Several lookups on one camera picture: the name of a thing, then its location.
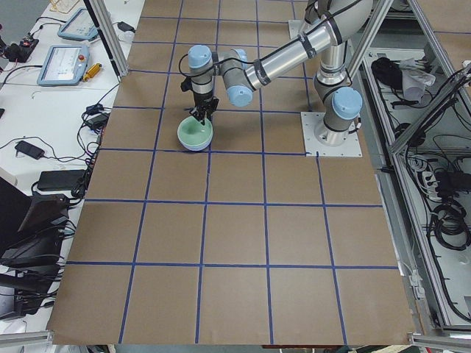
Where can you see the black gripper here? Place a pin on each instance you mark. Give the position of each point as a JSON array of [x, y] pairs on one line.
[[203, 101]]

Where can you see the green bowl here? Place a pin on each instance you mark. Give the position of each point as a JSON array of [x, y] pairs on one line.
[[193, 130]]

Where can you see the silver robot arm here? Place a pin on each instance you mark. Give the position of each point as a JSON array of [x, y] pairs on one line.
[[327, 27]]

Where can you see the black power adapter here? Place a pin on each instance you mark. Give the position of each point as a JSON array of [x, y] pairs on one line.
[[125, 27]]

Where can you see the lower teach pendant tablet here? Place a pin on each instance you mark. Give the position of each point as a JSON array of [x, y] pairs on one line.
[[64, 65]]

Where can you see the teach pendant tablet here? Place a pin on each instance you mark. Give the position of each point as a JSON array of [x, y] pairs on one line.
[[79, 27], [64, 65]]

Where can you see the upper teach pendant tablet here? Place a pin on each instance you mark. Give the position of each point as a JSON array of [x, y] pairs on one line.
[[79, 27]]

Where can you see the black smartphone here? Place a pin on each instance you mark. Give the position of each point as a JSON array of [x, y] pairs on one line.
[[29, 150]]

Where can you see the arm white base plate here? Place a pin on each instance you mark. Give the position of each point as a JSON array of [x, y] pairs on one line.
[[319, 141]]

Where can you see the aluminium frame post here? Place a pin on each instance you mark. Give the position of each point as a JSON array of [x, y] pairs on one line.
[[102, 21]]

